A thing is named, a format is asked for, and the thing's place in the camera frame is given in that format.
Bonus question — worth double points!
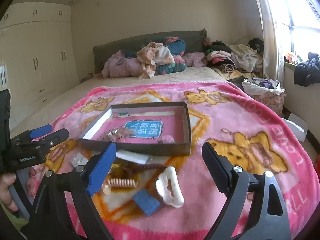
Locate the peach spiral hair tie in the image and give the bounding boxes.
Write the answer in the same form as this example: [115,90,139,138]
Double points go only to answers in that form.
[101,177,139,196]

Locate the small blue box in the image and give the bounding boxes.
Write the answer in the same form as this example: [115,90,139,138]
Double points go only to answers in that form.
[132,189,161,216]

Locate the white cloud hair claw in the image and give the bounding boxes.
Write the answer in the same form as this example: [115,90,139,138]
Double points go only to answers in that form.
[155,166,185,208]

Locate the left hand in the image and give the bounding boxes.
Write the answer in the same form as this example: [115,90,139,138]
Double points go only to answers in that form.
[0,167,38,213]

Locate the beige bed sheet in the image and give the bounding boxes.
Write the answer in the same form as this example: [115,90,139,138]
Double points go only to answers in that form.
[10,67,226,137]

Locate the earring card in bag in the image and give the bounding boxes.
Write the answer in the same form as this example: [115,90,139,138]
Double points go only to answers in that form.
[70,153,88,167]

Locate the pink floral scrunchie bow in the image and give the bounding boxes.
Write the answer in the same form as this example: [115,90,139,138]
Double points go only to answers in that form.
[99,127,136,142]

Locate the cream wardrobe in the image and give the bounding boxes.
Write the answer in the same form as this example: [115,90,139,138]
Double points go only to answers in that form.
[1,2,80,124]

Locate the brown hair comb band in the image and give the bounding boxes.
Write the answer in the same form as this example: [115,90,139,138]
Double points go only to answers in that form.
[123,164,167,175]

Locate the pink bear fleece blanket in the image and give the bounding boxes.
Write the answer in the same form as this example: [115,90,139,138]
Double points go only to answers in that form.
[27,82,319,239]

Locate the shallow cardboard box tray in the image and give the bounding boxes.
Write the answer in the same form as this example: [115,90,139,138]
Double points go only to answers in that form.
[79,102,191,157]

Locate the laundry basket with clothes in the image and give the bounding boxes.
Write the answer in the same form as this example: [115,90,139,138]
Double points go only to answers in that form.
[242,77,286,116]

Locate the pile of bedding quilts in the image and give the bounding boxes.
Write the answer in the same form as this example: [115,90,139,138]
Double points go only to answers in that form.
[101,36,208,79]

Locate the dark clothes on sill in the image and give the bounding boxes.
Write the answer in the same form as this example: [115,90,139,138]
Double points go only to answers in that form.
[293,52,320,87]

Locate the cream curtain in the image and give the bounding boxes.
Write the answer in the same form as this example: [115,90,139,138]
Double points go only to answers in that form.
[256,0,287,82]

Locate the pile of clothes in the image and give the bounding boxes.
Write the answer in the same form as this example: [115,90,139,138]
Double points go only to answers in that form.
[203,37,264,77]

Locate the dark green headboard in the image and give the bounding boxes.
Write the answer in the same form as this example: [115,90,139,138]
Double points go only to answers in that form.
[93,28,207,74]

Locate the window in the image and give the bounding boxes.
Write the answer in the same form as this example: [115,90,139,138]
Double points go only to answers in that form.
[267,0,319,61]

